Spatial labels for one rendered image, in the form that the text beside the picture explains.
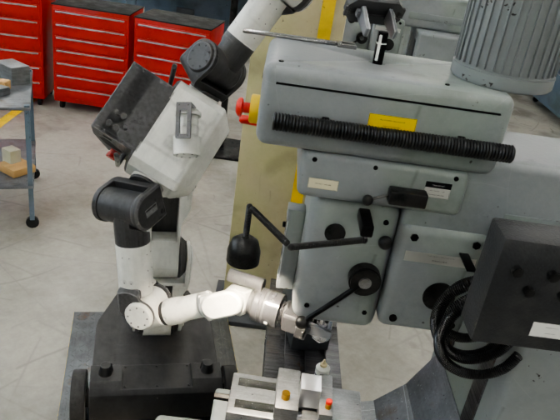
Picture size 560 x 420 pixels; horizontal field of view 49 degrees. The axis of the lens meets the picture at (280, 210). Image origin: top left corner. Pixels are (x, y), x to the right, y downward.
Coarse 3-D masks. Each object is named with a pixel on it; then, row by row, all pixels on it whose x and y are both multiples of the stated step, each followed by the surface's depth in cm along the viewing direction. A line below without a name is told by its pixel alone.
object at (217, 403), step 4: (220, 388) 185; (224, 392) 183; (228, 392) 183; (216, 400) 180; (220, 400) 180; (216, 404) 179; (220, 404) 179; (224, 404) 179; (212, 408) 178; (216, 408) 177; (220, 408) 177; (224, 408) 178; (212, 412) 176; (216, 412) 176; (220, 412) 176; (224, 412) 176; (212, 416) 175; (216, 416) 175; (220, 416) 175; (224, 416) 175
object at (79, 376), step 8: (80, 368) 220; (72, 376) 214; (80, 376) 214; (72, 384) 211; (80, 384) 212; (72, 392) 210; (80, 392) 210; (72, 400) 209; (80, 400) 209; (72, 408) 209; (80, 408) 209; (72, 416) 209; (80, 416) 210
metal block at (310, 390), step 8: (304, 376) 162; (312, 376) 162; (320, 376) 163; (304, 384) 159; (312, 384) 159; (320, 384) 160; (304, 392) 158; (312, 392) 158; (320, 392) 158; (304, 400) 159; (312, 400) 159
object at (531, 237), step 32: (512, 224) 104; (544, 224) 105; (480, 256) 109; (512, 256) 100; (544, 256) 100; (480, 288) 106; (512, 288) 103; (544, 288) 103; (480, 320) 106; (512, 320) 106; (544, 320) 106
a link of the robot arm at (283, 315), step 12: (264, 300) 153; (276, 300) 153; (288, 300) 155; (264, 312) 152; (276, 312) 151; (288, 312) 151; (264, 324) 154; (276, 324) 155; (288, 324) 151; (300, 336) 149
